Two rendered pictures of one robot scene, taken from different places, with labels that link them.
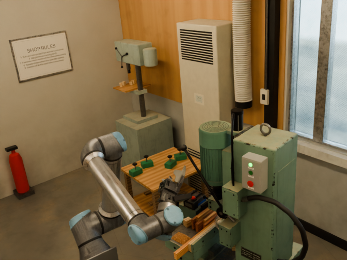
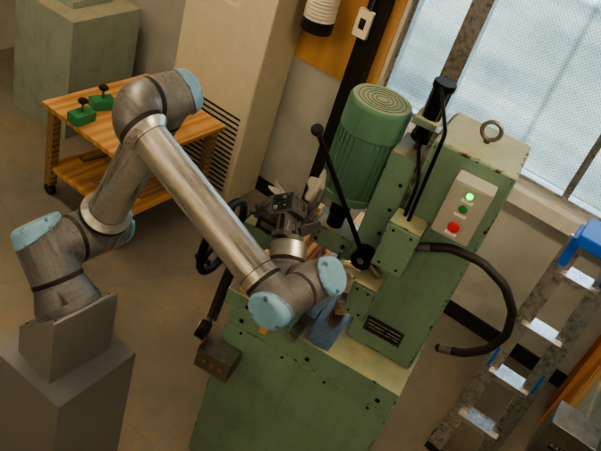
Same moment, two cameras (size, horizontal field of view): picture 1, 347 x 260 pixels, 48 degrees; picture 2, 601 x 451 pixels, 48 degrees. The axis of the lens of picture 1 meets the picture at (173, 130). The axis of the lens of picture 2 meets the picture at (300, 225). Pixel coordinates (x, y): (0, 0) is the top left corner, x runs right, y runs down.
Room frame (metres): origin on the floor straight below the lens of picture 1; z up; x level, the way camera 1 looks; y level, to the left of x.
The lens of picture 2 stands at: (0.44, 0.70, 2.25)
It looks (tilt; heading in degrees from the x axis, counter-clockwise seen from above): 36 degrees down; 330
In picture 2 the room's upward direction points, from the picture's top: 19 degrees clockwise
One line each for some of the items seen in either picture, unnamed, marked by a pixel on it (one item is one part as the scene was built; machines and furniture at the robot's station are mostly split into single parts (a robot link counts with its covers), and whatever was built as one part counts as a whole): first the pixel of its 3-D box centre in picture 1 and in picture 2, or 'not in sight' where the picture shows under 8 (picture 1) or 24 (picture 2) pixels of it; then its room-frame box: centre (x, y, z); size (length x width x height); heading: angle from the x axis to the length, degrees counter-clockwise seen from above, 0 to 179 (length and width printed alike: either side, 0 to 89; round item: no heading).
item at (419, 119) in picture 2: (238, 126); (435, 112); (1.75, -0.32, 1.54); 0.08 x 0.08 x 0.17; 45
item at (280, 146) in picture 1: (265, 201); (432, 247); (1.65, -0.43, 1.16); 0.22 x 0.22 x 0.72; 45
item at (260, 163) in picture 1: (254, 172); (463, 208); (1.52, -0.35, 1.40); 0.10 x 0.06 x 0.16; 45
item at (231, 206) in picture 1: (234, 199); (399, 243); (1.59, -0.26, 1.23); 0.09 x 0.08 x 0.15; 45
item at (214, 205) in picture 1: (221, 206); (334, 238); (1.83, -0.23, 1.03); 0.14 x 0.07 x 0.09; 45
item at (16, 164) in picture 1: (18, 171); not in sight; (3.92, 1.78, 0.30); 0.19 x 0.18 x 0.60; 37
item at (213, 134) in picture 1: (216, 153); (363, 148); (1.85, -0.22, 1.35); 0.18 x 0.18 x 0.31
